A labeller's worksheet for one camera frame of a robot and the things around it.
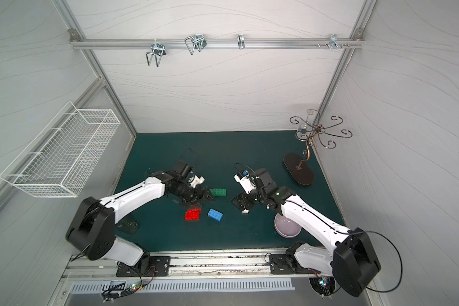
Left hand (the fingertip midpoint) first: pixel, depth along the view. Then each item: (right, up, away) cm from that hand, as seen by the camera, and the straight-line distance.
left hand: (208, 203), depth 80 cm
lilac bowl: (+34, -11, +1) cm, 35 cm away
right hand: (+13, +3, +1) cm, 13 cm away
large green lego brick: (+4, +2, +13) cm, 14 cm away
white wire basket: (-53, +19, -11) cm, 57 cm away
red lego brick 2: (-8, -7, +6) cm, 12 cm away
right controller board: (+46, -30, -8) cm, 55 cm away
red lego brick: (-8, -6, +9) cm, 13 cm away
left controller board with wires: (-34, -29, -11) cm, 46 cm away
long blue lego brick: (+2, -7, +6) cm, 10 cm away
